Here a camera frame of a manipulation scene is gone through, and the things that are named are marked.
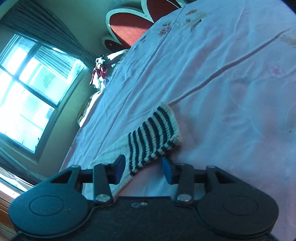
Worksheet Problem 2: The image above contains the red white heart headboard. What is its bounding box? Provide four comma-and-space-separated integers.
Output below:
102, 0, 188, 52

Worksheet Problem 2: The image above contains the window with grey frame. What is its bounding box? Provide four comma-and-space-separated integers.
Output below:
1, 34, 88, 155

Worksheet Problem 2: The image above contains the dark grey curtain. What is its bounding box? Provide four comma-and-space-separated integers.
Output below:
1, 1, 97, 69

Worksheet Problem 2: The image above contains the colourful crumpled clothes pile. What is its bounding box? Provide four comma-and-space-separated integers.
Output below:
89, 55, 108, 91

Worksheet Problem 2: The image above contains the pink floral bed sheet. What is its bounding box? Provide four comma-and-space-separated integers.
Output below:
62, 1, 295, 240

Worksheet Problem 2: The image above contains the cream knit striped sweater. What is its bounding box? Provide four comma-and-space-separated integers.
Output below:
87, 102, 181, 197

